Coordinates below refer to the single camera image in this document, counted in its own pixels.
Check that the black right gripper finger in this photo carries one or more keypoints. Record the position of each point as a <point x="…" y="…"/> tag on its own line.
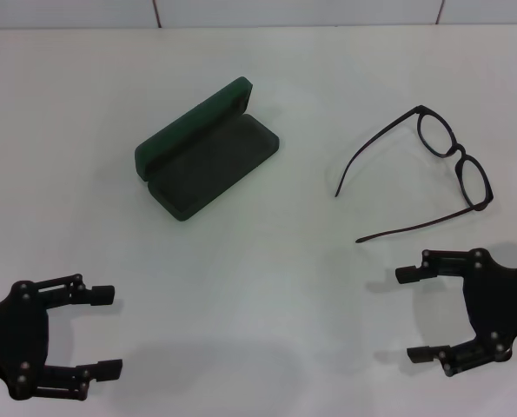
<point x="408" y="274"/>
<point x="421" y="354"/>

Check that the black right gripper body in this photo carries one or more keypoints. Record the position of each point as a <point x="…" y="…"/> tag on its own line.
<point x="501" y="304"/>

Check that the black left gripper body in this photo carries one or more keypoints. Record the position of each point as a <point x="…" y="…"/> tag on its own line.
<point x="19" y="334"/>

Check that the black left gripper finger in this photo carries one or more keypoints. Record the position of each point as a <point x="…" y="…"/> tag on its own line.
<point x="106" y="369"/>
<point x="101" y="295"/>

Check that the black glasses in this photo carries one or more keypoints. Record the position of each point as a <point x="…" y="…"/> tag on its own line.
<point x="462" y="152"/>

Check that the green glasses case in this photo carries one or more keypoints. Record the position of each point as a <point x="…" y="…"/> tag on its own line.
<point x="214" y="160"/>

